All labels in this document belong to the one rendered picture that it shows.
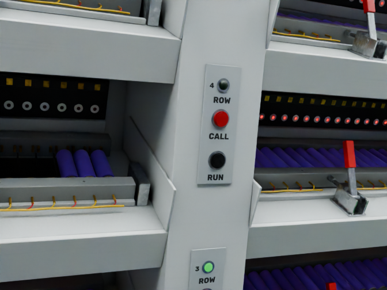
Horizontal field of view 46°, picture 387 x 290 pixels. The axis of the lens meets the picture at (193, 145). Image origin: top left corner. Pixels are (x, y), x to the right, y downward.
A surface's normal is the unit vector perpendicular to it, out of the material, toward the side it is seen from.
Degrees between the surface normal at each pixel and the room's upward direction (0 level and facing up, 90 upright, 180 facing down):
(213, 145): 90
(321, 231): 107
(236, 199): 90
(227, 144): 90
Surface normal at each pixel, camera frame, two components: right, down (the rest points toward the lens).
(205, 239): 0.39, 0.15
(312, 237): 0.35, 0.44
